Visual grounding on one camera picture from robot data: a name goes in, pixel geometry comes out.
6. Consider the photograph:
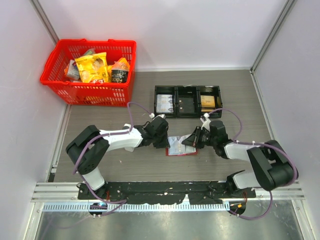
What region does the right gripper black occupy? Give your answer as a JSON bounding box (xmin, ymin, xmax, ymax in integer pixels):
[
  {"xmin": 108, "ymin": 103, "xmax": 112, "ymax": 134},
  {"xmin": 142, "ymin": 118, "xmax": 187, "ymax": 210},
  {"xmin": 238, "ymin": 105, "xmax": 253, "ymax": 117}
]
[{"xmin": 182, "ymin": 126, "xmax": 218, "ymax": 149}]

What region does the silver VIP card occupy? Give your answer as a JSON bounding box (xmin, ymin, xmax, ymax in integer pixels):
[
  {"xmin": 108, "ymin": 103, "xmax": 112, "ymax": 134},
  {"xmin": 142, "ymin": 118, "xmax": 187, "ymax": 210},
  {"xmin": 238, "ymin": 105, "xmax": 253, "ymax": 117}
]
[{"xmin": 168, "ymin": 136, "xmax": 186, "ymax": 156}]

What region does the red leather card holder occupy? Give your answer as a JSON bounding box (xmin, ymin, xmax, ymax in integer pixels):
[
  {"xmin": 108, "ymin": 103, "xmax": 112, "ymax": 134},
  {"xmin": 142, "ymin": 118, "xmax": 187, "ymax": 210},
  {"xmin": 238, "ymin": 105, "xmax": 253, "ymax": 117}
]
[{"xmin": 165, "ymin": 135, "xmax": 198, "ymax": 157}]

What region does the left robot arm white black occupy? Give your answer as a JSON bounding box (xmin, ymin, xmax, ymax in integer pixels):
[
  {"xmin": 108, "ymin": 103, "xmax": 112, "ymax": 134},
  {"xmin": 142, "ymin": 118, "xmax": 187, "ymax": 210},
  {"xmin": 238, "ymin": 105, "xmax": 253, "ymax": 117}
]
[{"xmin": 65, "ymin": 114, "xmax": 170, "ymax": 199}]

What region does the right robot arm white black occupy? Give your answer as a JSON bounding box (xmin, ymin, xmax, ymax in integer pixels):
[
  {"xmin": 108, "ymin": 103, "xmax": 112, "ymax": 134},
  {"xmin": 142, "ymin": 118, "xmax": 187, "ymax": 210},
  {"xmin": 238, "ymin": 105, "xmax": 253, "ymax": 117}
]
[{"xmin": 182, "ymin": 120, "xmax": 298, "ymax": 198}]

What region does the black VIP cards stack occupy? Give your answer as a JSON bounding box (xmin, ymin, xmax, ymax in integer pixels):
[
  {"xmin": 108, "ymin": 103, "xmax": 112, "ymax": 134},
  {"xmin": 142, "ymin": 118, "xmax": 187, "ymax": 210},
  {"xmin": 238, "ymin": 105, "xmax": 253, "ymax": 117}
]
[{"xmin": 178, "ymin": 97, "xmax": 195, "ymax": 114}]

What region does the silver VIP cards stack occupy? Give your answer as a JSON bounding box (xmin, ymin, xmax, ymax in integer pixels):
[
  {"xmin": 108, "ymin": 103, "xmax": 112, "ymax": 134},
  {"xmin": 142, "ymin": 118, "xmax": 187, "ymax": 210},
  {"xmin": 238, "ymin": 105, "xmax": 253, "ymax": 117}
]
[{"xmin": 156, "ymin": 94, "xmax": 174, "ymax": 113}]

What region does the gold VIP cards stack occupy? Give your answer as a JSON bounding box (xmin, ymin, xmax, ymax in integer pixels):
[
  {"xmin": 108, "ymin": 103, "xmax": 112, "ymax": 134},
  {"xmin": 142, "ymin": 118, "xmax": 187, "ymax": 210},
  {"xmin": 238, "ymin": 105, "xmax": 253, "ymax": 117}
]
[{"xmin": 200, "ymin": 95, "xmax": 216, "ymax": 112}]

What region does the white plastic bottle black cap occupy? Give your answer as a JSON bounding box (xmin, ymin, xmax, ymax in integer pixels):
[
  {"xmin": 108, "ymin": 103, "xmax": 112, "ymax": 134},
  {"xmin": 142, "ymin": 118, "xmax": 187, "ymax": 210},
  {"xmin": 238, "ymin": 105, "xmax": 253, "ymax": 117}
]
[{"xmin": 122, "ymin": 123, "xmax": 131, "ymax": 131}]

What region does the red plastic shopping basket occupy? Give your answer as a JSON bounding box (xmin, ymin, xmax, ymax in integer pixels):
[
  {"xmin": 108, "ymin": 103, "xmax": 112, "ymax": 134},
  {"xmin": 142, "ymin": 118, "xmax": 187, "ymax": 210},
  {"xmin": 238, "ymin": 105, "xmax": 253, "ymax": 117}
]
[{"xmin": 40, "ymin": 38, "xmax": 137, "ymax": 107}]

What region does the black instant noodle cup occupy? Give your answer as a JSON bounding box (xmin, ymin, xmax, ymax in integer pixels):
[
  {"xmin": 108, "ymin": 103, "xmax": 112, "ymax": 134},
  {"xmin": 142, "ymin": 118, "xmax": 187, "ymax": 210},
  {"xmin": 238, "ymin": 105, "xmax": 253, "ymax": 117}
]
[{"xmin": 111, "ymin": 69, "xmax": 129, "ymax": 83}]

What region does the orange snack bag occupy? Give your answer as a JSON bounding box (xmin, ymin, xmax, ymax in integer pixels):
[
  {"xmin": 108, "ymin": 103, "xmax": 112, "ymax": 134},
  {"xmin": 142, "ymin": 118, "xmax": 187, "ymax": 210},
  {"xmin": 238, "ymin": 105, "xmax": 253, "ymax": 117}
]
[{"xmin": 112, "ymin": 57, "xmax": 130, "ymax": 71}]

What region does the yellow snack bag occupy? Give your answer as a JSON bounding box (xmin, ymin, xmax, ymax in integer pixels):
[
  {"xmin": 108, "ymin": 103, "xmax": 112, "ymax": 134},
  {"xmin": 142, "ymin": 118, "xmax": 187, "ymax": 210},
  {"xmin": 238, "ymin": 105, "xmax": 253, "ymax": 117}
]
[{"xmin": 75, "ymin": 52, "xmax": 109, "ymax": 84}]

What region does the blue and white small box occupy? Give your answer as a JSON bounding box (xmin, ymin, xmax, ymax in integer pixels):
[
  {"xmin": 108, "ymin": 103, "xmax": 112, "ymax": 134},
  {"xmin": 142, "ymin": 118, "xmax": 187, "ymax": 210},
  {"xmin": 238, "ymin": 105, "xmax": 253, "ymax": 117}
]
[{"xmin": 64, "ymin": 59, "xmax": 80, "ymax": 81}]

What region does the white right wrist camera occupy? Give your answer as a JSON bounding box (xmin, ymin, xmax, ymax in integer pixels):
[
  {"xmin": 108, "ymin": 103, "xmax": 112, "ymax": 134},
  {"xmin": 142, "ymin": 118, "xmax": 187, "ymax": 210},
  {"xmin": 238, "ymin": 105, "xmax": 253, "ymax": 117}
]
[{"xmin": 200, "ymin": 112, "xmax": 211, "ymax": 131}]

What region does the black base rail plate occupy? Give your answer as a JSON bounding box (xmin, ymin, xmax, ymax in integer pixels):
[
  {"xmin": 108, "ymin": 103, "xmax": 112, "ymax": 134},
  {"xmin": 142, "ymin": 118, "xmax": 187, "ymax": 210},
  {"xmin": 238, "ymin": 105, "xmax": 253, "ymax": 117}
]
[{"xmin": 76, "ymin": 181, "xmax": 256, "ymax": 205}]

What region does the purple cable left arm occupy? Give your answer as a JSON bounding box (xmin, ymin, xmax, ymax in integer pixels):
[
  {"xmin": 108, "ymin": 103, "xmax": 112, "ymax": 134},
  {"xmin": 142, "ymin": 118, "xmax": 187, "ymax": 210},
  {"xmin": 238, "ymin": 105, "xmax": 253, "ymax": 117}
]
[{"xmin": 72, "ymin": 101, "xmax": 155, "ymax": 221}]

